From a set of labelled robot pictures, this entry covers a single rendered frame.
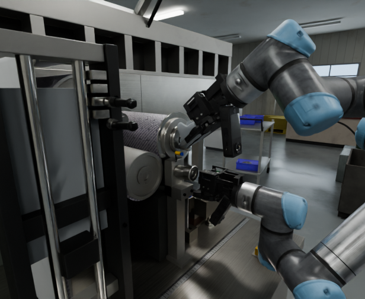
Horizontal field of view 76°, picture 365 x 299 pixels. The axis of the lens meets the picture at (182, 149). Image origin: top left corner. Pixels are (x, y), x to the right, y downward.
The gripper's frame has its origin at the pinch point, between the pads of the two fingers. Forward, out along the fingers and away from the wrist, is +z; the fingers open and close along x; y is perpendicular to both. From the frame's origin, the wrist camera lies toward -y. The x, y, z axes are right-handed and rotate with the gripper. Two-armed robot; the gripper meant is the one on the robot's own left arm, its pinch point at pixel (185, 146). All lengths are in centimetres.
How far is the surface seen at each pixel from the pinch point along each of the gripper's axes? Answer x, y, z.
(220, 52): -77, 51, 6
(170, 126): 2.2, 6.2, -0.9
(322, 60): -858, 166, 32
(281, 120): -734, 65, 206
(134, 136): 5.0, 10.7, 10.4
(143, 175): 11.0, -1.7, 7.0
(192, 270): 3.2, -29.1, 17.3
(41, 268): 34.0, -9.5, 21.1
